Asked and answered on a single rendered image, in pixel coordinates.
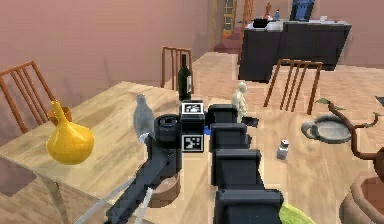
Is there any grey salt shaker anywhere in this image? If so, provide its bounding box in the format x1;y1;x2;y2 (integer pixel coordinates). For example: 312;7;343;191
276;139;291;161

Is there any black pot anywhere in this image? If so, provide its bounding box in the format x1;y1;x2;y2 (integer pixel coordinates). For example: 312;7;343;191
252;17;270;30

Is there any cream human figurine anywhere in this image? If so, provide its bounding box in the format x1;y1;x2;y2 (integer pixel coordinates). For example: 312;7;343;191
231;81;250;124

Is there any small brown bowl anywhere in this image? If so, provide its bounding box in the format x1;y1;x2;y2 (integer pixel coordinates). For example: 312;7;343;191
46;106;73;127

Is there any brown wooden chair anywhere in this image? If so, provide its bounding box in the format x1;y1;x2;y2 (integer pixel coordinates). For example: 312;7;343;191
262;58;324;116
160;45;195;95
0;60;57;135

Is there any small black flat object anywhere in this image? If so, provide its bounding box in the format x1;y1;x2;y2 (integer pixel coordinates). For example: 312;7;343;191
241;116;260;128

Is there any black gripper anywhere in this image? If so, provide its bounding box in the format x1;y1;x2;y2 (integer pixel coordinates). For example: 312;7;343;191
104;114;183;224

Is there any grey glass vase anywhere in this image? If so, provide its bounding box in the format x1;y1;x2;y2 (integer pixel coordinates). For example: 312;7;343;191
132;93;156;144

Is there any light wooden dining table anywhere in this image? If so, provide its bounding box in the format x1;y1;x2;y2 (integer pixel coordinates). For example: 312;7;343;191
0;80;384;224

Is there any black kitchen counter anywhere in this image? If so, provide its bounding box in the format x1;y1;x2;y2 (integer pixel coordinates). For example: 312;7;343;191
237;19;353;84

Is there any dark green wine bottle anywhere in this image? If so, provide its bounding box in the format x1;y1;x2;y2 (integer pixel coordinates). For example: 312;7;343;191
177;53;194;102

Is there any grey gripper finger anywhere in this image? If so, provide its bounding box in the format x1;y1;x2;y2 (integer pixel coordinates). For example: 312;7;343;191
73;177;138;224

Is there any blue and black appliance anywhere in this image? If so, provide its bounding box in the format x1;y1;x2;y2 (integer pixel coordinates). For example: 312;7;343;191
289;0;316;22

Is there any grey round pan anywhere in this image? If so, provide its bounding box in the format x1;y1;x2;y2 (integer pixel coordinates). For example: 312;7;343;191
300;114;355;145

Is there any green round object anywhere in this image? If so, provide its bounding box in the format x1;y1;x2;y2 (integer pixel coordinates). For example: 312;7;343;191
278;202;317;224

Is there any yellow wooden shelf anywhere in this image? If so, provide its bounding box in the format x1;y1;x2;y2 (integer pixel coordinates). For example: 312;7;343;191
222;0;238;38

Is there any brown wooden bowl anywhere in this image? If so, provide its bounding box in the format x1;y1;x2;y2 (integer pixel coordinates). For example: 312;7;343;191
147;171;182;209

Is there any house plant in brown pot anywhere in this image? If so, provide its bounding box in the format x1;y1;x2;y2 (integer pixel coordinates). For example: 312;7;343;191
315;97;384;224

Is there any yellow round vase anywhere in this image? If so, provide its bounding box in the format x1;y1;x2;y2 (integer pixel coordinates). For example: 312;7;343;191
45;100;95;166

